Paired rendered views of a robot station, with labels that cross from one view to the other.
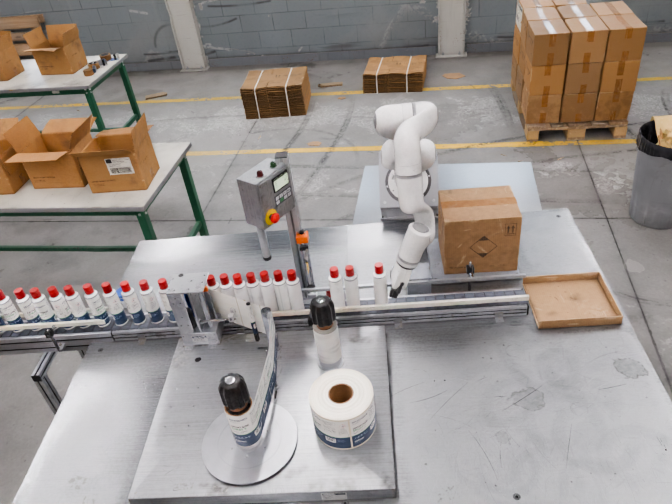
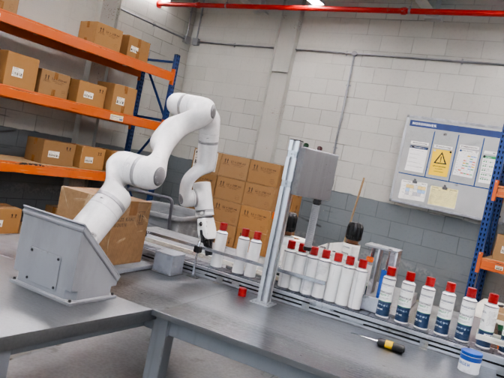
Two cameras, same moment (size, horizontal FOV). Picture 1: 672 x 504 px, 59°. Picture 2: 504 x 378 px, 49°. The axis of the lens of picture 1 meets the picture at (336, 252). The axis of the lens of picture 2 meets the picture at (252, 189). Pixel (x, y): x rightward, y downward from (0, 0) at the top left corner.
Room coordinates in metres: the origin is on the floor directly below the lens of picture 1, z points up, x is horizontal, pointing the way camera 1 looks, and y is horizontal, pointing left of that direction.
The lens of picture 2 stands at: (4.02, 0.72, 1.39)
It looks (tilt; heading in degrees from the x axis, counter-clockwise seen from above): 3 degrees down; 199
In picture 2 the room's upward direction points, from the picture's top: 12 degrees clockwise
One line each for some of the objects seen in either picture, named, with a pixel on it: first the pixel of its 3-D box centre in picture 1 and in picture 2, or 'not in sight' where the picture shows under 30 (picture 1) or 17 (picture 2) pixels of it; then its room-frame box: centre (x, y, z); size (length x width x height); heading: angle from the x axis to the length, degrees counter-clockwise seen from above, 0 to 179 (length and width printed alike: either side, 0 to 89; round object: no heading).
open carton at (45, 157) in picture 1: (59, 150); not in sight; (3.39, 1.60, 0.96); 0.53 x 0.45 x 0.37; 169
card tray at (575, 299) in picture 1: (570, 299); not in sight; (1.64, -0.87, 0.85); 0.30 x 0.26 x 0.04; 84
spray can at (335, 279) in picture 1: (336, 289); (253, 254); (1.73, 0.02, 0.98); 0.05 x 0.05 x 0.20
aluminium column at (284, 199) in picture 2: (295, 231); (280, 222); (1.89, 0.15, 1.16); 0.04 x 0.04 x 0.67; 84
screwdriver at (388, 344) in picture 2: not in sight; (376, 340); (2.01, 0.62, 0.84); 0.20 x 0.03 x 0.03; 84
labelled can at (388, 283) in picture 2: not in sight; (386, 292); (1.79, 0.60, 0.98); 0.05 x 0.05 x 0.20
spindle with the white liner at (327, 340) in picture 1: (326, 332); (283, 241); (1.46, 0.07, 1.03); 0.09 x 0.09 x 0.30
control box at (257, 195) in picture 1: (267, 193); (310, 173); (1.84, 0.22, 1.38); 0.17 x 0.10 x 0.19; 139
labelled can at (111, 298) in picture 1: (114, 303); (466, 314); (1.82, 0.90, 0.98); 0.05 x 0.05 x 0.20
